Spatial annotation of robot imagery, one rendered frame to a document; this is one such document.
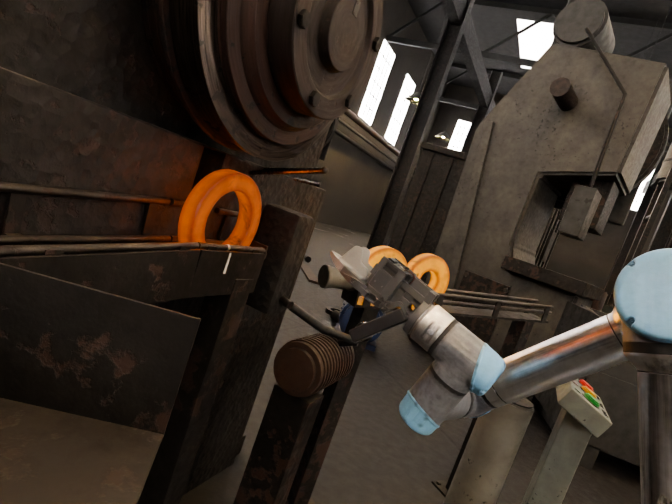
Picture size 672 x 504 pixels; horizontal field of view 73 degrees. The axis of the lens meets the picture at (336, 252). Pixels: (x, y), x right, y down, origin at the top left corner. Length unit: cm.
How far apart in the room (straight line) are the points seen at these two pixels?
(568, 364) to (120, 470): 67
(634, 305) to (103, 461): 59
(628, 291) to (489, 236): 275
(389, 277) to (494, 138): 283
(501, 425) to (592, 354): 52
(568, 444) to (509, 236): 216
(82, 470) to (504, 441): 107
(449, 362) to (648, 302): 30
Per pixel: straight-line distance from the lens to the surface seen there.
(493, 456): 133
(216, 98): 72
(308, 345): 103
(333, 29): 77
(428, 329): 78
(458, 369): 78
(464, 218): 344
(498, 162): 349
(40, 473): 41
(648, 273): 67
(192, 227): 77
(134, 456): 43
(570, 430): 135
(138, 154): 77
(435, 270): 131
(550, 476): 139
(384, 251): 119
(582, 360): 84
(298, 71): 72
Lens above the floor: 86
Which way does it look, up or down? 6 degrees down
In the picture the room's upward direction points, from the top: 19 degrees clockwise
